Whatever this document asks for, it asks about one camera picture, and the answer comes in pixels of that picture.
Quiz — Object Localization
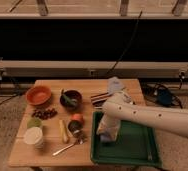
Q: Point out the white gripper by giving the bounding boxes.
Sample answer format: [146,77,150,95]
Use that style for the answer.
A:
[96,115,121,140]

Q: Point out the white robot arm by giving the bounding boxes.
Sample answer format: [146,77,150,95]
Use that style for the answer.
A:
[97,91,188,140]

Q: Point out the green plastic tray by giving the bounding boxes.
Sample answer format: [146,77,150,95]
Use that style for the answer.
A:
[90,112,162,167]

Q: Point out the small metal toy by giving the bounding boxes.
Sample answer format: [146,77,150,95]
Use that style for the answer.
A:
[76,131,87,144]

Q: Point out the orange cup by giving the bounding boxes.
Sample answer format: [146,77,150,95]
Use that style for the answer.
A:
[71,113,84,125]

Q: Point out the metal spoon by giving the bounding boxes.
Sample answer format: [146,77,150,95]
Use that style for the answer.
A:
[52,141,80,156]

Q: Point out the light blue cloth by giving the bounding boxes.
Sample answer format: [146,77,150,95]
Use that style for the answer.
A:
[107,77,125,95]

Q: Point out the green pepper in bowl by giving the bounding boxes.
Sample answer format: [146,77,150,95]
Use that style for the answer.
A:
[62,94,77,107]

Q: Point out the dark brown bowl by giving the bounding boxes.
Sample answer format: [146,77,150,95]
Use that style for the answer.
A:
[60,90,82,111]

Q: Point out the yellow corn cob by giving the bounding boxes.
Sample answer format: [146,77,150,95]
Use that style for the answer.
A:
[59,120,69,143]

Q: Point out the wooden table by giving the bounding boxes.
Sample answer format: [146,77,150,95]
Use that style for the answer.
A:
[8,78,149,168]

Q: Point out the bunch of dark grapes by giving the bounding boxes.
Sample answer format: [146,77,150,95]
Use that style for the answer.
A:
[32,108,57,120]

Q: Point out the blue device on floor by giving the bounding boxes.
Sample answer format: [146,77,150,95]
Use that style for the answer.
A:
[157,89,173,107]

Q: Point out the green cup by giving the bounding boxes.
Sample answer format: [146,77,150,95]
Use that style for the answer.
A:
[27,118,42,128]

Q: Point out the white stacked cups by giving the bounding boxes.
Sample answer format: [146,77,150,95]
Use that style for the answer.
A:
[23,127,44,148]

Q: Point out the orange bowl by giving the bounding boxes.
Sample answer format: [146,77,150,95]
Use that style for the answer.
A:
[26,85,51,106]

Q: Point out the black hanging cable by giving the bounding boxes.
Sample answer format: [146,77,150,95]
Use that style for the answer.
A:
[105,9,144,78]

